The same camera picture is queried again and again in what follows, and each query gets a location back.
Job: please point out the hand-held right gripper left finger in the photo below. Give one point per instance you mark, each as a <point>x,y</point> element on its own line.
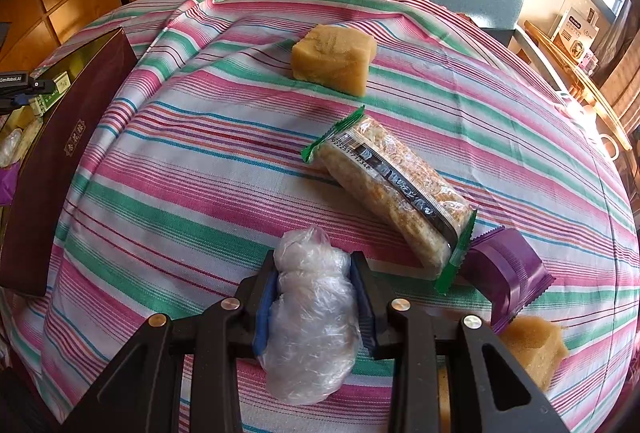
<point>262,308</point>

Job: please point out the striped sheet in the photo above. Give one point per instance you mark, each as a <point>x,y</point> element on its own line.
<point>200,163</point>

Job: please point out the wooden rack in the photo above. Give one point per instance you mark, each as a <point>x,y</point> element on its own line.
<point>575,83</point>

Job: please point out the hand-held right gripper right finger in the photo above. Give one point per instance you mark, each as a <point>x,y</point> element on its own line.
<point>365,303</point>

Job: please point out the maroon gift box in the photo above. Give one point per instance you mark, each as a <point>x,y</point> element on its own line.
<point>65,138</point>

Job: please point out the grey-blue chair seat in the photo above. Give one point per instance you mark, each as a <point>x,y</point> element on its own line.
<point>470,10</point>

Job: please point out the plastic-wrapped white ball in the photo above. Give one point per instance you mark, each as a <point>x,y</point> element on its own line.
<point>10,145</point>
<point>310,328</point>

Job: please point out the long clear cracker packet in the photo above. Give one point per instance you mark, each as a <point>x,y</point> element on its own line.
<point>395,193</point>

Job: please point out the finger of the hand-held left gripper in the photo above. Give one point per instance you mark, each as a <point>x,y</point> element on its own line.
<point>17,101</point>

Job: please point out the beige curtain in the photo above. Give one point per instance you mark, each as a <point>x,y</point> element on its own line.
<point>622,78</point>

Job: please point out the green tea box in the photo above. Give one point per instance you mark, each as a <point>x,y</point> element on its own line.
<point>52,95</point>

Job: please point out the white printed carton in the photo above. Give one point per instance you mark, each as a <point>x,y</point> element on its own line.
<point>575,33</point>

